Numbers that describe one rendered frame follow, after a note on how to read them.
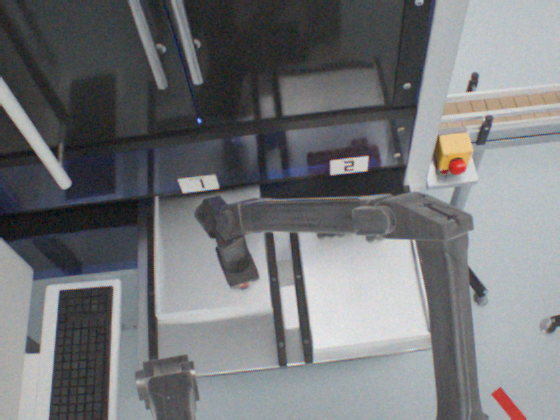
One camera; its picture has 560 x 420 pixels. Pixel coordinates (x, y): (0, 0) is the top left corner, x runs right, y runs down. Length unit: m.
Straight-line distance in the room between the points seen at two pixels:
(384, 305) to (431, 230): 0.60
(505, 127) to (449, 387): 0.88
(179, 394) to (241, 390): 1.46
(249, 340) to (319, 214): 0.49
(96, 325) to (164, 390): 0.73
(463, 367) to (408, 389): 1.39
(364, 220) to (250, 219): 0.30
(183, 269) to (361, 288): 0.42
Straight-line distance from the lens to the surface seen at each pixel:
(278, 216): 1.13
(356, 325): 1.46
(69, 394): 1.60
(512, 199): 2.69
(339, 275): 1.50
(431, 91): 1.30
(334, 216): 1.03
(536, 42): 3.23
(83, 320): 1.64
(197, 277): 1.53
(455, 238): 0.91
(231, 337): 1.47
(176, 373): 0.93
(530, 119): 1.73
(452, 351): 0.95
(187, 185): 1.48
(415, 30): 1.17
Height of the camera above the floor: 2.27
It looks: 62 degrees down
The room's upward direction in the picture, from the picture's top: 7 degrees counter-clockwise
